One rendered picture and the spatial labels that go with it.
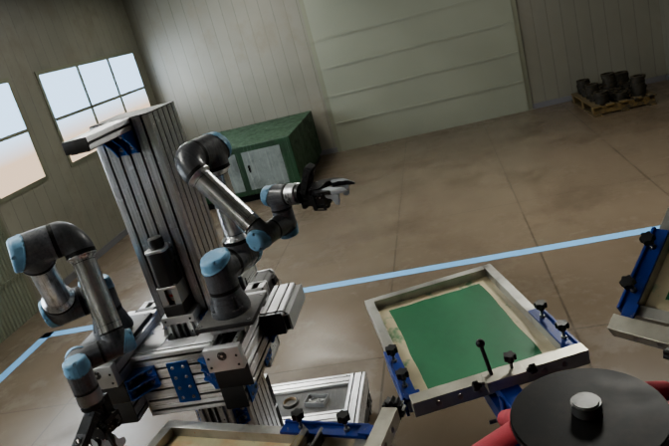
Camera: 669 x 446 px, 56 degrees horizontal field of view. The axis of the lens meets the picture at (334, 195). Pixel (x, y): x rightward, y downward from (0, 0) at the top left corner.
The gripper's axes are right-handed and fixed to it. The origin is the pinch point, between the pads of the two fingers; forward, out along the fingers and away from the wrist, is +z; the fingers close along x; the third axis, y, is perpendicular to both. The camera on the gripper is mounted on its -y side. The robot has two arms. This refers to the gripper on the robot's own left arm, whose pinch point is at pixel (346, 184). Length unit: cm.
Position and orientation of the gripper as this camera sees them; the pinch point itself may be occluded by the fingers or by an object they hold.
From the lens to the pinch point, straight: 200.3
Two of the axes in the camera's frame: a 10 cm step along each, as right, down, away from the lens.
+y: 3.1, 8.7, 3.8
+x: -4.7, 4.9, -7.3
